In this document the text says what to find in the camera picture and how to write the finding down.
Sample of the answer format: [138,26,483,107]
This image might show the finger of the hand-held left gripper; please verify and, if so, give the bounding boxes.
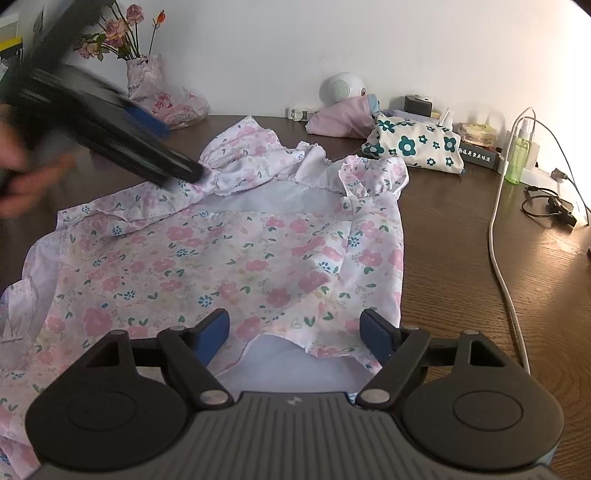
[87,124,206,188]
[112,95,172,138]

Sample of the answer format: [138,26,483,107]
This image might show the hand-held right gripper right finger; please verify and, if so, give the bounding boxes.
[355,308,507,411]

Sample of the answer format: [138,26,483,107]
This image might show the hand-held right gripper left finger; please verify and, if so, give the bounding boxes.
[83,309,234,410]

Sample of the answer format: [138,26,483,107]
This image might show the pink floral dress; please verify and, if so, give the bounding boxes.
[0,115,410,480]

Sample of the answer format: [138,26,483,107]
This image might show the person's left hand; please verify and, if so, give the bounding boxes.
[0,105,78,219]

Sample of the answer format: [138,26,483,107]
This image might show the clear printed plastic bag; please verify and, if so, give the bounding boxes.
[133,87,211,129]

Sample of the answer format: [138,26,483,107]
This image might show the pink artificial flowers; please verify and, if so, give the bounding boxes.
[75,2,167,61]

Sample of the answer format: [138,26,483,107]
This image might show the white power strip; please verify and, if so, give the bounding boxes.
[285,106,322,122]

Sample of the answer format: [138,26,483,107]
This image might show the pink cloth bag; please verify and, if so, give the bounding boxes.
[307,95,376,140]

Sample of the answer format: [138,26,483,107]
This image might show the white teal-flowered pouch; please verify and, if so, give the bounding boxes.
[361,113,465,176]

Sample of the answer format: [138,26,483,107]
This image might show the white round speaker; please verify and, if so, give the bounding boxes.
[319,71,370,105]

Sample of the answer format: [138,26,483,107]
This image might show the red and black box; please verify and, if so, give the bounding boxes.
[457,138,509,174]

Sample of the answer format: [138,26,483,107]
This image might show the green spray bottle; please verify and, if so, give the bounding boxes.
[504,117,532,186]

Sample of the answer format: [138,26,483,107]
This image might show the clear yellow-filled container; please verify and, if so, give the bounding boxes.
[459,122,500,147]

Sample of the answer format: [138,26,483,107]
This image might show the small black device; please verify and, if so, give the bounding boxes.
[404,95,435,119]

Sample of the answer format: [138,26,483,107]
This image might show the white charging cable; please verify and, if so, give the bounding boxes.
[488,106,537,371]

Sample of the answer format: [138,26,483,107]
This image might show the black cable with connector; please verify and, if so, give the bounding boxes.
[521,184,579,228]

